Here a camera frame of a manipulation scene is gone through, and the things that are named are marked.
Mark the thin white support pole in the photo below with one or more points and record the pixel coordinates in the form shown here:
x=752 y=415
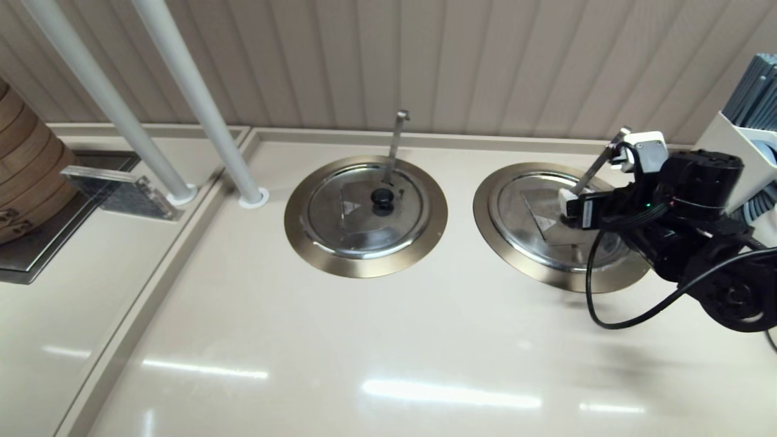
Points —
x=112 y=103

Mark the stacked bamboo steamer baskets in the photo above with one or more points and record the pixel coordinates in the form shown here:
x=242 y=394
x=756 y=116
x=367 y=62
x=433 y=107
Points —
x=30 y=170

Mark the thick white support pole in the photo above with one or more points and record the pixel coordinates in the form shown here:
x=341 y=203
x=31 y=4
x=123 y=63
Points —
x=204 y=103

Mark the white cutlery holder box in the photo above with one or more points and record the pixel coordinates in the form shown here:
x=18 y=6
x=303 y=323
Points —
x=728 y=136

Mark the dark recessed steamer tray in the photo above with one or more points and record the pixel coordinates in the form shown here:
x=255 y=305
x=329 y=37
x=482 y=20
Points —
x=36 y=255

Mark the steel pot lid black knob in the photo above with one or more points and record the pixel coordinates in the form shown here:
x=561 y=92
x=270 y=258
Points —
x=522 y=230
x=340 y=230

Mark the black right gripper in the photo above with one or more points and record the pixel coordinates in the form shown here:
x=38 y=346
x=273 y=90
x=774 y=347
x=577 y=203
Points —
x=637 y=209

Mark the clear acrylic sign block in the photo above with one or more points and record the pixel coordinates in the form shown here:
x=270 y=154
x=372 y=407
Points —
x=127 y=195

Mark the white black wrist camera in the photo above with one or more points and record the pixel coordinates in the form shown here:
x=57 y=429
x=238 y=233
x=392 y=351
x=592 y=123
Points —
x=649 y=152

